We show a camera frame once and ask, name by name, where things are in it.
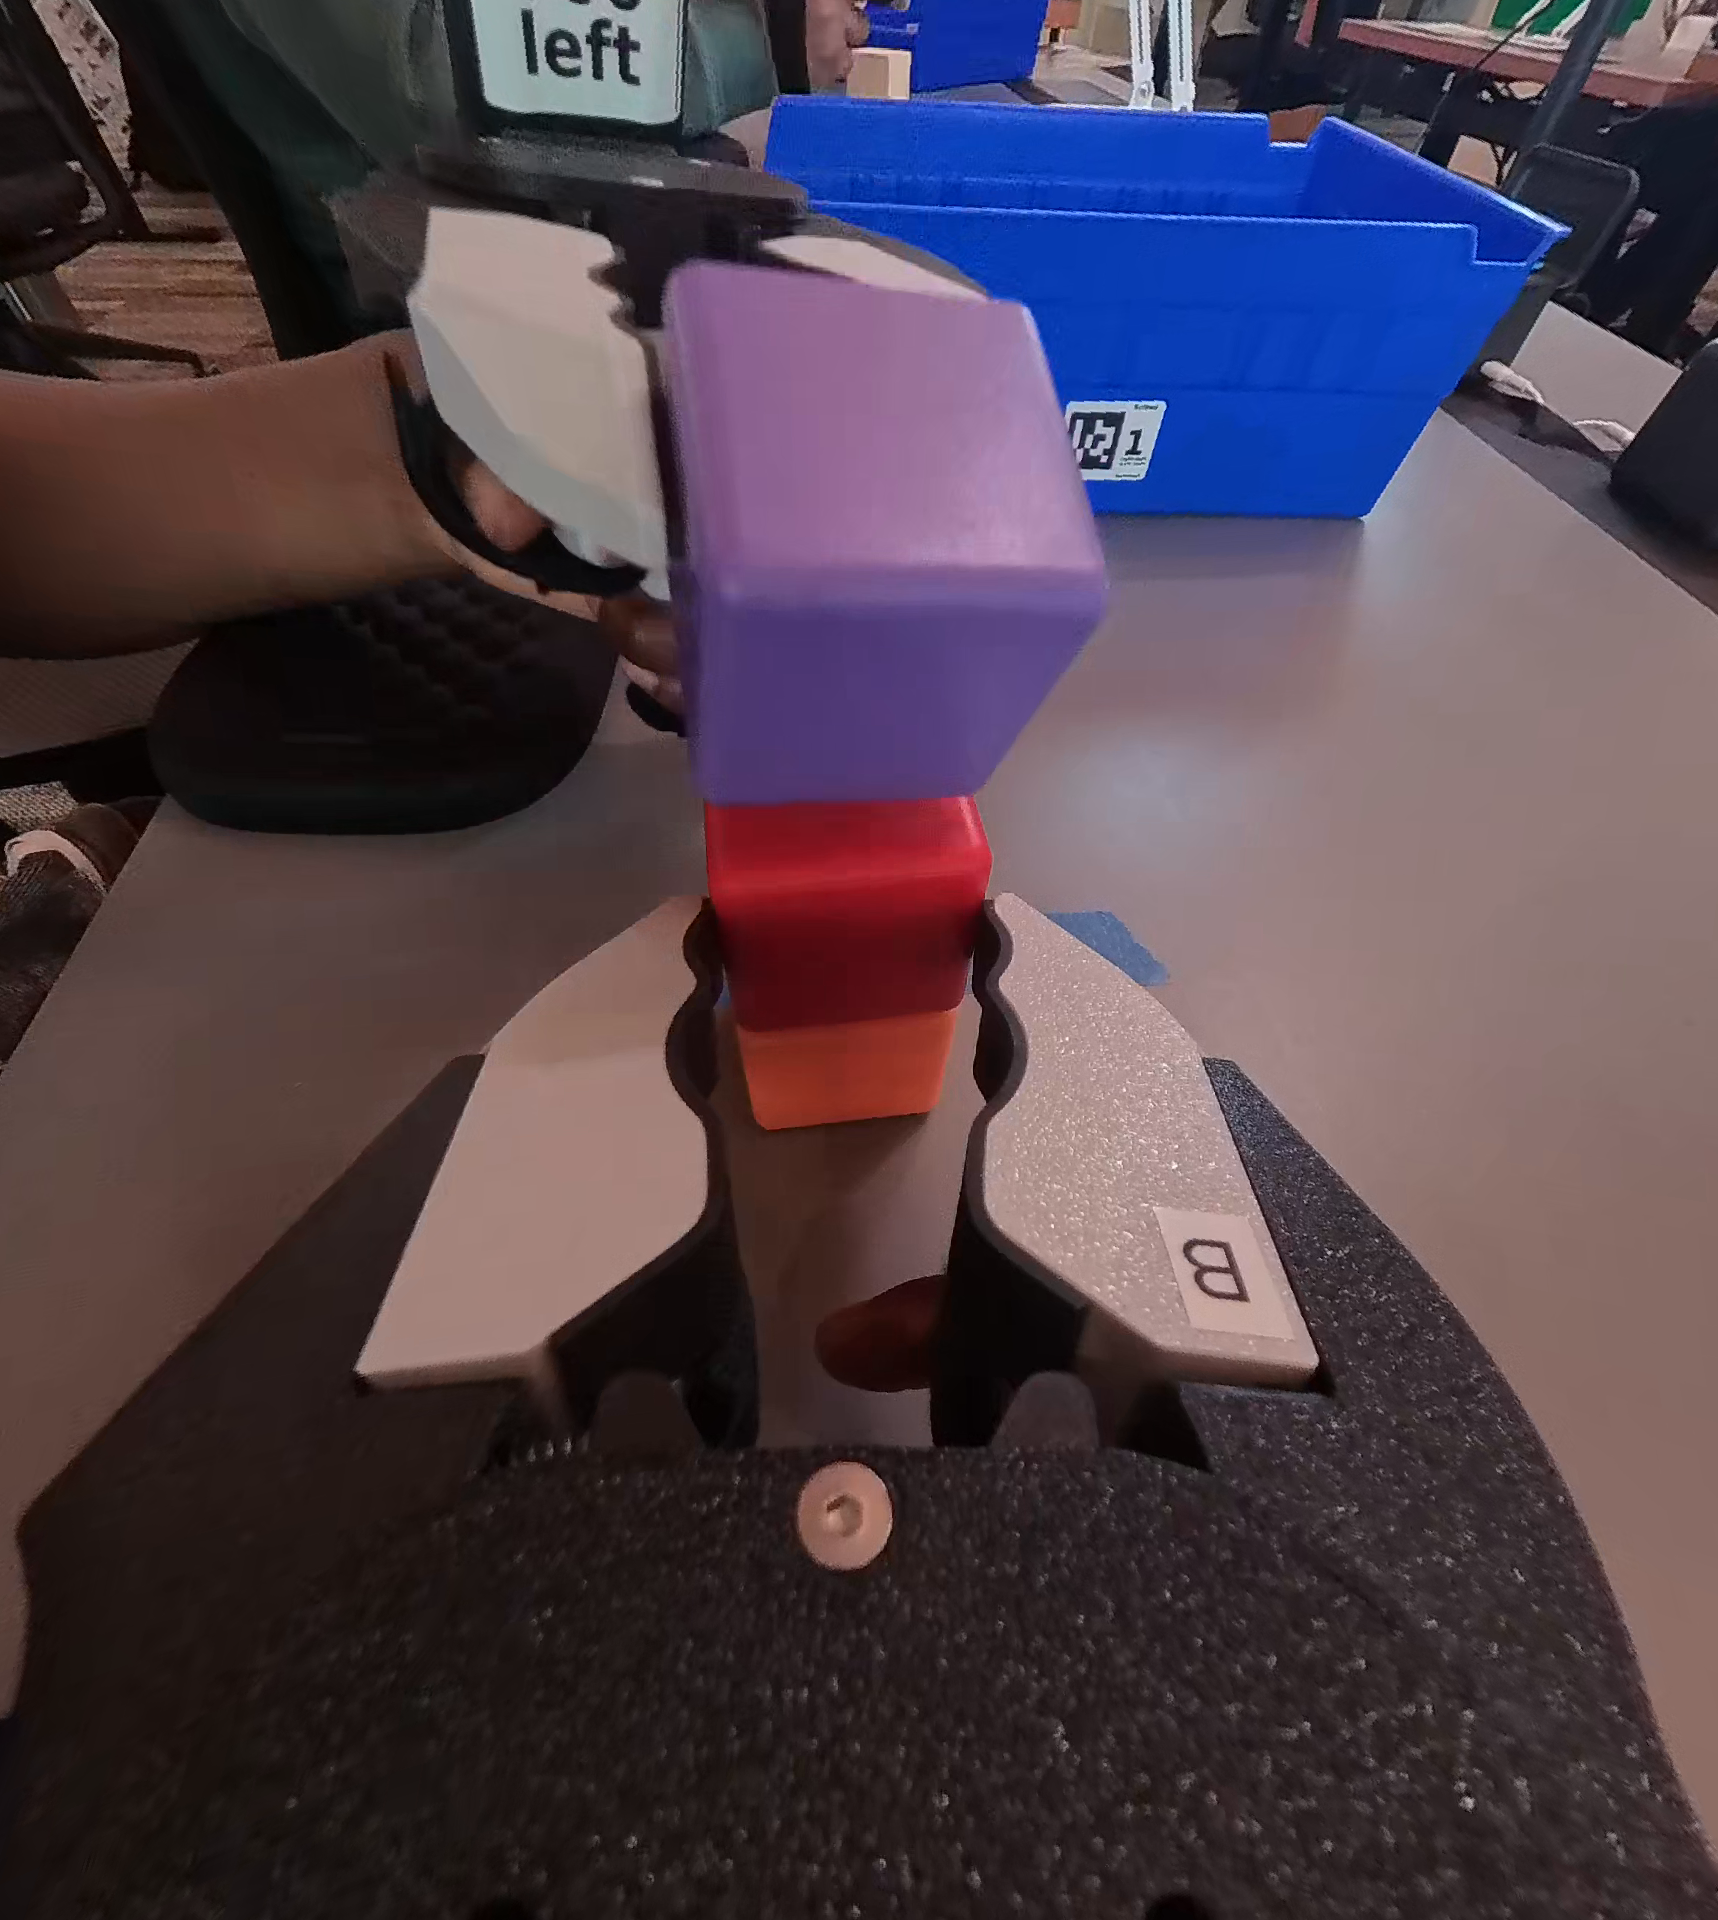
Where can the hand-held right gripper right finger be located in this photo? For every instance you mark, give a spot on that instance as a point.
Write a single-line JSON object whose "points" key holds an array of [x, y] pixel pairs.
{"points": [[1115, 1154]]}

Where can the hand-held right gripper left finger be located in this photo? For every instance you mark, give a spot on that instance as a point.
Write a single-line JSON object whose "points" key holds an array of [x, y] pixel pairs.
{"points": [[544, 1185]]}

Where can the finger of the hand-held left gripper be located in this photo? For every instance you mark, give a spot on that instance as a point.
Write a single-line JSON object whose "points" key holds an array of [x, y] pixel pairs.
{"points": [[875, 262], [544, 361]]}

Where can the purple foam cube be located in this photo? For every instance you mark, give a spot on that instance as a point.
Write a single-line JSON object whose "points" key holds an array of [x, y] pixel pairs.
{"points": [[875, 525]]}

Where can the orange foam cube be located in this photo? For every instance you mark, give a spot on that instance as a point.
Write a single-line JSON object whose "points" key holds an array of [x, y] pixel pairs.
{"points": [[845, 1073]]}

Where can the red foam cube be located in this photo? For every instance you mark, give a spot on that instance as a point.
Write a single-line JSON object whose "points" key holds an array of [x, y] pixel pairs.
{"points": [[845, 914]]}

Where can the blue plastic bin with tag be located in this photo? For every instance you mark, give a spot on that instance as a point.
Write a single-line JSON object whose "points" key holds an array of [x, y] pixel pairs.
{"points": [[1248, 344]]}

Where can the person's left forearm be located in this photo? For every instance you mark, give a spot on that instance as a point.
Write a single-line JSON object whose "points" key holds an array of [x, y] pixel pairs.
{"points": [[125, 511]]}

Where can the small wooden block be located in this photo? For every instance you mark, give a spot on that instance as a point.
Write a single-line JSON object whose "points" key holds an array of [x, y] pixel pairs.
{"points": [[882, 72]]}

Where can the blue tape strip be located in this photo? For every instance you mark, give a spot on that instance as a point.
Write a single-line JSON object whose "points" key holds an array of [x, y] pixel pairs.
{"points": [[1115, 945]]}

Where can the black office chair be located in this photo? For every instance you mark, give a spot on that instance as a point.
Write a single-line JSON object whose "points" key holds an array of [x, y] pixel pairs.
{"points": [[19, 195]]}

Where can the person's shoe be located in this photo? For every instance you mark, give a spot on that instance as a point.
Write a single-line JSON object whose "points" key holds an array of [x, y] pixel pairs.
{"points": [[64, 849]]}

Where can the wooden desk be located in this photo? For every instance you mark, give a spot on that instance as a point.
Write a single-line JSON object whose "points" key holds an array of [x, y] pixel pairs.
{"points": [[1549, 53]]}

